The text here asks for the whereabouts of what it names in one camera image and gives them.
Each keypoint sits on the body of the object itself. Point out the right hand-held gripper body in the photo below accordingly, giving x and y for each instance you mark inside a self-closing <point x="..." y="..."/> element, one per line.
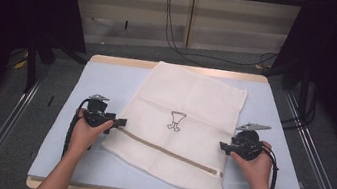
<point x="248" y="145"/>

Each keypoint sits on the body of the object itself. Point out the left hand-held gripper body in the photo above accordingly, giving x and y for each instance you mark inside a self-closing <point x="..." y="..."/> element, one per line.
<point x="96" y="115"/>

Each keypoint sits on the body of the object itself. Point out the white mesh laundry bag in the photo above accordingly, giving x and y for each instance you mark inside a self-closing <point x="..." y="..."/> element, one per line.
<point x="185" y="103"/>

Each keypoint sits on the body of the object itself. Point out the person's right hand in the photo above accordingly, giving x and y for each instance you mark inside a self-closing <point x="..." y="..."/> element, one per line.
<point x="256" y="170"/>

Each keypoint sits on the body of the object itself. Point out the person's left hand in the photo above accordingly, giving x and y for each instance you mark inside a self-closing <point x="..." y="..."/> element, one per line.
<point x="84" y="139"/>

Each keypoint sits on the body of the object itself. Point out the light blue table mat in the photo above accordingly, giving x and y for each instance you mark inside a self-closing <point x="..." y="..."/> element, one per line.
<point x="97" y="80"/>

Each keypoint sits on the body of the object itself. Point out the black metal stand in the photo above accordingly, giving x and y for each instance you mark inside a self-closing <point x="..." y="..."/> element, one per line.
<point x="31" y="69"/>

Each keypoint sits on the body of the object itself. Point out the yellow tape piece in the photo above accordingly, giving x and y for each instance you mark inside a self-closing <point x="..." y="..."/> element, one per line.
<point x="21" y="64"/>

